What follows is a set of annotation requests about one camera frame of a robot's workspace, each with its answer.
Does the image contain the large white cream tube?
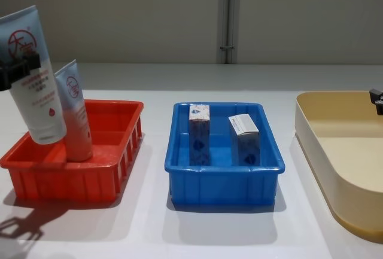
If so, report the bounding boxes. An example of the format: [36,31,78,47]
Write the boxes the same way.
[0,4,68,145]

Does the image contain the cream plastic tub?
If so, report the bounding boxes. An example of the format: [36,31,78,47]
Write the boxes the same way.
[294,90,383,245]

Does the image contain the small white cream tube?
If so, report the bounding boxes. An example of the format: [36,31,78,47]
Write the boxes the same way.
[54,59,94,162]

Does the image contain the red plastic tray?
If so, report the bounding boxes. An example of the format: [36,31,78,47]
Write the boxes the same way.
[0,99,145,203]

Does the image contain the blue carton box, white flap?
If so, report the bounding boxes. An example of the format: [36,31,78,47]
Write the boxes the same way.
[227,114,261,167]

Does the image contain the blue plastic tray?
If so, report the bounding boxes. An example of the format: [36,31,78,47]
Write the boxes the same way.
[164,101,286,207]

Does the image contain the blue patterned carton box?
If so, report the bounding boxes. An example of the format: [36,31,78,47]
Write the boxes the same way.
[188,103,212,167]

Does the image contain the grey striped post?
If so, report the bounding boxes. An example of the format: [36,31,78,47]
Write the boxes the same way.
[219,0,241,64]

